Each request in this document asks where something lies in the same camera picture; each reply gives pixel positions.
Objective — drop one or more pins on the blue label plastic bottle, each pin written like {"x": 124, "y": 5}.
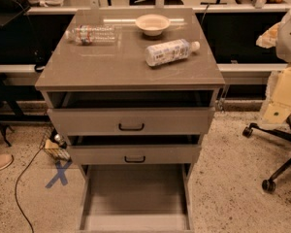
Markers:
{"x": 168, "y": 52}

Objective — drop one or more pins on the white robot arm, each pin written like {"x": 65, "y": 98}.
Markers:
{"x": 277, "y": 106}

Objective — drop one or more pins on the grey drawer cabinet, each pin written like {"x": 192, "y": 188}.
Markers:
{"x": 121, "y": 66}

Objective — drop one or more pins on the middle grey drawer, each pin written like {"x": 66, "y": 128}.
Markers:
{"x": 157, "y": 149}

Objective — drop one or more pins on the grey drawer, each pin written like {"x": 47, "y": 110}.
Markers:
{"x": 157, "y": 149}
{"x": 168, "y": 112}
{"x": 150, "y": 198}

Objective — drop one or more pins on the top grey drawer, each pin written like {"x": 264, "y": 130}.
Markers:
{"x": 168, "y": 112}

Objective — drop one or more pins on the clear plastic water bottle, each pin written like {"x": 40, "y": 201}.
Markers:
{"x": 89, "y": 34}

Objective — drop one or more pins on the bottom grey drawer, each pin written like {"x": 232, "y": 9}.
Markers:
{"x": 150, "y": 198}

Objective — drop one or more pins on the white paper bowl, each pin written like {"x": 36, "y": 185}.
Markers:
{"x": 152, "y": 25}

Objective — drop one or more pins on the blue tape cross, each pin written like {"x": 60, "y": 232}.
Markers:
{"x": 60, "y": 176}

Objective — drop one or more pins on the tan shoe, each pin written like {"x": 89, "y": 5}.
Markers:
{"x": 5, "y": 160}

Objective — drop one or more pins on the black table at left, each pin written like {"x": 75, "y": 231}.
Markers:
{"x": 11, "y": 15}

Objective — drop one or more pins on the black top drawer handle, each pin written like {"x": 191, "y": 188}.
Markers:
{"x": 123, "y": 127}

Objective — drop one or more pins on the black drawer handle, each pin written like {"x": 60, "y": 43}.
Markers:
{"x": 123, "y": 127}
{"x": 134, "y": 159}

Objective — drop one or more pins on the black middle drawer handle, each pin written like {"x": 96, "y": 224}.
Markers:
{"x": 134, "y": 159}

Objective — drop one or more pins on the wire basket on floor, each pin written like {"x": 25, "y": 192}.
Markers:
{"x": 51, "y": 147}

